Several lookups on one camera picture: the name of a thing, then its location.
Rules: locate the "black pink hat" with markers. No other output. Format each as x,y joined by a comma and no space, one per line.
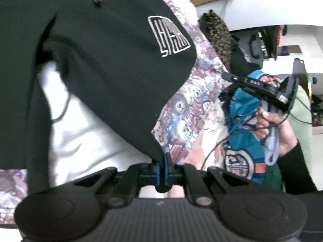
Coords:
272,45

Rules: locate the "black shorts with patterned lining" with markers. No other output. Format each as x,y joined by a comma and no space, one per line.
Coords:
101,55

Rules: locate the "leopard print garment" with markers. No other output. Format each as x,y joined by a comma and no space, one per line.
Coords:
217,37

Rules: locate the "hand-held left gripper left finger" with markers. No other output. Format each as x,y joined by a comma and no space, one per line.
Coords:
158,175

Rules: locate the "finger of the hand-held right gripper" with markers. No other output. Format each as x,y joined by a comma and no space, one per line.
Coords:
231,77
232,92

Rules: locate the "person's right hand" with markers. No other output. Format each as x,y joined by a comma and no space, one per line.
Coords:
286,136

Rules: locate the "cream bear print blanket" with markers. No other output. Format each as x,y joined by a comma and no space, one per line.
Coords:
75,131

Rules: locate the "teal cartoon print cloth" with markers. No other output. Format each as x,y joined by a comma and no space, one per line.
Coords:
248,105

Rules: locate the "person's right forearm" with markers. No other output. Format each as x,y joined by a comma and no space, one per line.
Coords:
297,171

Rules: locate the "black yellow board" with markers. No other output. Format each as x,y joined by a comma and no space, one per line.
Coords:
299,68

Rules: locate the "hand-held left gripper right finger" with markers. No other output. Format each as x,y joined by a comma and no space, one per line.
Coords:
166,175

